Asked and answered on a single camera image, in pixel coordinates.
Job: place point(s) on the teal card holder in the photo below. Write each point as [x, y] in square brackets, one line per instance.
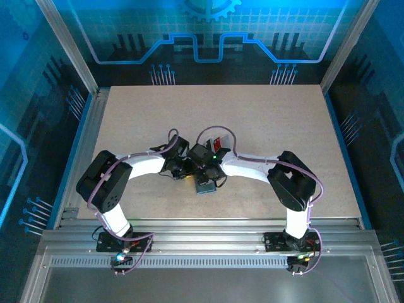
[205, 189]

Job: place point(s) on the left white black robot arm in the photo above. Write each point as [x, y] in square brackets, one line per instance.
[145, 165]

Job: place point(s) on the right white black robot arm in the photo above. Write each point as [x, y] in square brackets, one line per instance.
[246, 168]

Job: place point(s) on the black connector box with LED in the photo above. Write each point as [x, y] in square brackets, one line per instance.
[295, 263]
[121, 259]

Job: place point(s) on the grey metal shelf panel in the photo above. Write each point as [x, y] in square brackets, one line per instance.
[205, 284]

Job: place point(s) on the aluminium frame rail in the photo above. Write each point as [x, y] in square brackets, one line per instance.
[205, 236]

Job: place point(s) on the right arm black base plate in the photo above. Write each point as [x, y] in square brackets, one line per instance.
[273, 243]

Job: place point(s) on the aluminium side rail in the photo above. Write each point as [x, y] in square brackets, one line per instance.
[91, 126]

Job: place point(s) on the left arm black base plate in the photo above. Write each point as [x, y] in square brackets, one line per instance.
[104, 244]

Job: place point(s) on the aluminium corner post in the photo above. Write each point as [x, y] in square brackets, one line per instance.
[67, 47]
[347, 47]

